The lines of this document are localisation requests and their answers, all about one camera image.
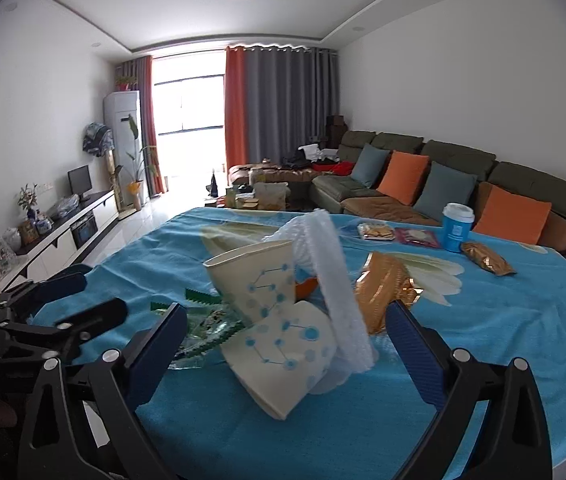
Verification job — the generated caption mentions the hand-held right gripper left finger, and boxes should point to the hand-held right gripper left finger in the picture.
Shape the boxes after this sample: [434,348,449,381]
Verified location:
[17,302,188,480]

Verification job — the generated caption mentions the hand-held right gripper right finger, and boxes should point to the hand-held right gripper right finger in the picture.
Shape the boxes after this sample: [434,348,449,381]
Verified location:
[386,300,554,480]

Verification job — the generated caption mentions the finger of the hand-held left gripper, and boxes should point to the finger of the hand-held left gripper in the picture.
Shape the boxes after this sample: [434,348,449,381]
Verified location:
[0,298,128,362]
[0,272,88,319]

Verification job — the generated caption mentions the clear green-edged plastic wrapper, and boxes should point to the clear green-edged plastic wrapper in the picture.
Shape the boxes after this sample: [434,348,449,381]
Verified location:
[150,287,246,371]

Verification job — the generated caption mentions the gold foil wrapper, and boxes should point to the gold foil wrapper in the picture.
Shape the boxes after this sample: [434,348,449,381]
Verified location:
[355,251,424,336]

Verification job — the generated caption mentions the white foam net sleeve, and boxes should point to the white foam net sleeve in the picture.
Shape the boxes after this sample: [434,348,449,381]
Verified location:
[263,209,376,396]

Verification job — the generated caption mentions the crushed blue-dotted paper cup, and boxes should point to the crushed blue-dotted paper cup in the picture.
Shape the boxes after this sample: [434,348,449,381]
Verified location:
[220,300,338,421]
[204,240,298,323]

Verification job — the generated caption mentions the white and black TV cabinet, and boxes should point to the white and black TV cabinet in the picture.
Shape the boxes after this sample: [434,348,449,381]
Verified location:
[0,189,120,286]

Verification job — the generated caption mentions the blue floral tablecloth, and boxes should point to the blue floral tablecloth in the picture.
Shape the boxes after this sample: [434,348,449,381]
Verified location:
[28,207,566,480]

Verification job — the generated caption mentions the clear plastic bag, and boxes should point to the clear plastic bag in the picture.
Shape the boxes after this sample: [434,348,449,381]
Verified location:
[55,196,81,218]

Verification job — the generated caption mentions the flower vase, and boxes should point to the flower vase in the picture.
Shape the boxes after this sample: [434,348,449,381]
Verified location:
[18,184,40,224]

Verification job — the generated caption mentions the black monitor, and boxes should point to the black monitor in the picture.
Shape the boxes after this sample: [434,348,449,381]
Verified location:
[67,165,92,201]

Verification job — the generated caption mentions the pink snack packet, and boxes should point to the pink snack packet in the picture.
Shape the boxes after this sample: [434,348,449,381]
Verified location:
[395,227,442,248]

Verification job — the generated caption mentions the gold snack packet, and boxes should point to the gold snack packet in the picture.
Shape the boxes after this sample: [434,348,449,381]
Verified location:
[460,241,518,277]

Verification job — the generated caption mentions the clear cracker packet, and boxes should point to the clear cracker packet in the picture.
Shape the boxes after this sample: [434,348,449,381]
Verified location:
[357,222,398,241]

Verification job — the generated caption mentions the blue cup with white lid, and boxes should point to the blue cup with white lid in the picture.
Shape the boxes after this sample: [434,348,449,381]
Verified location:
[442,203,476,253]

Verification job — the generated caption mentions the large orange peel piece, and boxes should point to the large orange peel piece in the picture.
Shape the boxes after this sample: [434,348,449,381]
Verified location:
[293,277,320,301]

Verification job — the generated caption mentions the tall potted plant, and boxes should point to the tall potted plant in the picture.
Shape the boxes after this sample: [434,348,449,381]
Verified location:
[127,115,161,209]

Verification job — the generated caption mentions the fan under patterned cover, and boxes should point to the fan under patterned cover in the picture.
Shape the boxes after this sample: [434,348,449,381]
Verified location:
[82,121,114,158]

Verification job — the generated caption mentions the olive and brown sofa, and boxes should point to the olive and brown sofa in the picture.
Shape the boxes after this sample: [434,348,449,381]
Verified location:
[228,130,566,291]

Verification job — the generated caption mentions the white standing air conditioner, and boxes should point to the white standing air conditioner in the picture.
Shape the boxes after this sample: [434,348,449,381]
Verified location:
[104,91,142,206]

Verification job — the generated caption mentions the large blue-grey cushion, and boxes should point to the large blue-grey cushion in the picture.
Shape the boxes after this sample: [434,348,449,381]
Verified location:
[413,161,478,222]

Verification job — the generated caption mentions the orange cushion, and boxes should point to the orange cushion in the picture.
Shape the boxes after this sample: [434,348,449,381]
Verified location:
[473,186,552,246]
[377,150,431,206]

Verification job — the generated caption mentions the orange and grey curtain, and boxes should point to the orange and grey curtain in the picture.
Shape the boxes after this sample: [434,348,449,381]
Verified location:
[224,45,338,167]
[115,55,166,196]

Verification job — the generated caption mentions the small blue-grey cushion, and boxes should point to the small blue-grey cushion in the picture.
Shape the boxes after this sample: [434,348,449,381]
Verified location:
[350,143,392,188]

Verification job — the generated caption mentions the brown paper bag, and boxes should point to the brown paper bag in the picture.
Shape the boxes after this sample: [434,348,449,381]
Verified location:
[254,181,290,210]

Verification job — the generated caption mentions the pile of clothes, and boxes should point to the pile of clothes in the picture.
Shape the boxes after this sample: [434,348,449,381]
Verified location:
[283,144,358,177]

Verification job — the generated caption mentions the window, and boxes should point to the window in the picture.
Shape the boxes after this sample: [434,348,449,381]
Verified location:
[154,75,226,136]

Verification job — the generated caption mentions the stacked brown boxes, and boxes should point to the stacked brown boxes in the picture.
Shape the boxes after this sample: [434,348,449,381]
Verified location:
[325,115,348,149]

